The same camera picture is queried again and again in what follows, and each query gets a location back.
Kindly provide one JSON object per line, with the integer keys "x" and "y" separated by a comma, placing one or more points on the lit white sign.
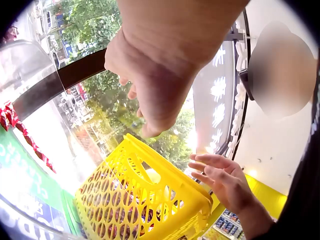
{"x": 217, "y": 82}

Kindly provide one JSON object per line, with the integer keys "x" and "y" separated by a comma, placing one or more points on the green banner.
{"x": 32, "y": 172}

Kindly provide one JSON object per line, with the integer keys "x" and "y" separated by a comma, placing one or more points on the clear plastic cover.
{"x": 27, "y": 65}

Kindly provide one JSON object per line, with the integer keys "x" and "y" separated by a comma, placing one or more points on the shop window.
{"x": 100, "y": 30}

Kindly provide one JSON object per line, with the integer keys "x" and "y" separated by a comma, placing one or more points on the full shop shelf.
{"x": 228, "y": 223}

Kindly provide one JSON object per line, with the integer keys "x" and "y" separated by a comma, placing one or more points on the person's right little finger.
{"x": 212, "y": 191}

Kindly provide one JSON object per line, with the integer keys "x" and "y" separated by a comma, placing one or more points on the person's right ring finger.
{"x": 201, "y": 178}

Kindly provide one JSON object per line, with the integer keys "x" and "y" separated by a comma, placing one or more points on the person's right middle finger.
{"x": 200, "y": 167}

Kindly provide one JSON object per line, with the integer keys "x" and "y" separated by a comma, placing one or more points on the dark brown window bar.
{"x": 75, "y": 71}

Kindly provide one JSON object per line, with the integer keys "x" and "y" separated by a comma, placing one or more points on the pile of colourful packets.
{"x": 147, "y": 216}

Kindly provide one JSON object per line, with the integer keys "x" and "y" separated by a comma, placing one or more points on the person's left fingers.
{"x": 132, "y": 92}

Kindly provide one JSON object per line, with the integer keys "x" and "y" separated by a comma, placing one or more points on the person's right hand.
{"x": 225, "y": 185}

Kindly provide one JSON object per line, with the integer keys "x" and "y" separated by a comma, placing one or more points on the white flower garland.
{"x": 240, "y": 92}

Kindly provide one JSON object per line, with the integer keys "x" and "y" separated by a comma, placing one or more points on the person's left hand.
{"x": 162, "y": 62}

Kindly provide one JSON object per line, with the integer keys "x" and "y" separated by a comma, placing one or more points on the person's body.
{"x": 305, "y": 175}

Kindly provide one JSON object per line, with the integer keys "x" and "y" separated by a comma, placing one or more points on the yellow plastic mesh basket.
{"x": 140, "y": 160}

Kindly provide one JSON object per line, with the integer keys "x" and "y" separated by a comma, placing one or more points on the person's right index finger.
{"x": 207, "y": 158}

